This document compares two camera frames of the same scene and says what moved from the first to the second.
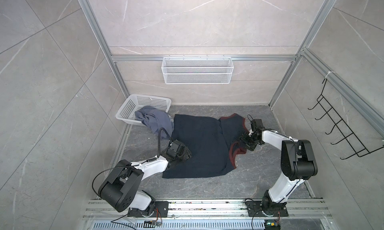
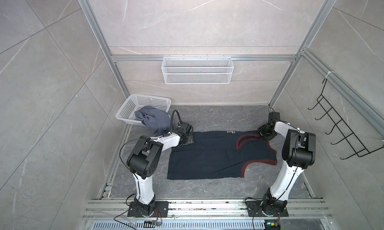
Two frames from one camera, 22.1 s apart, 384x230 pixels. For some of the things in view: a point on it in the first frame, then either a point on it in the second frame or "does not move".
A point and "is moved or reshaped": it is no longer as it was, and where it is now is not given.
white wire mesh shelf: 195,70 does not move
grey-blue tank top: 156,119 does not move
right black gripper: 243,137 -> 261,129
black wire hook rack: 350,138 does not move
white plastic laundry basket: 127,112 does not move
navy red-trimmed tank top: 212,142 is moved or reshaped
